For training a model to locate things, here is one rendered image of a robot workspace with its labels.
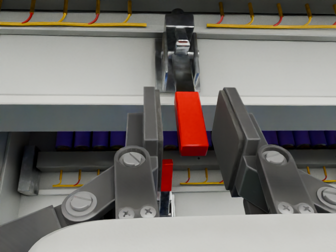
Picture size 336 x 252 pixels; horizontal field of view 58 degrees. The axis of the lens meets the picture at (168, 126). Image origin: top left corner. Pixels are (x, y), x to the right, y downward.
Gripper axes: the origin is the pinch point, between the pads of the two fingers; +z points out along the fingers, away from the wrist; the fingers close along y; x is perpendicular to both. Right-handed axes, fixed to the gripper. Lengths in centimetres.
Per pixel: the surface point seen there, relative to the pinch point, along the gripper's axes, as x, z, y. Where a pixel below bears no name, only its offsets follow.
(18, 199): -18.6, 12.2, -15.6
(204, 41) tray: 0.6, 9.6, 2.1
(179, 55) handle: 1.1, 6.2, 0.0
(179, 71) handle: 0.8, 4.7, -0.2
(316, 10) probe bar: 2.4, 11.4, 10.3
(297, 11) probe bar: 2.3, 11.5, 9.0
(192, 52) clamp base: 1.2, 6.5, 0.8
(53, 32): 1.0, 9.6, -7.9
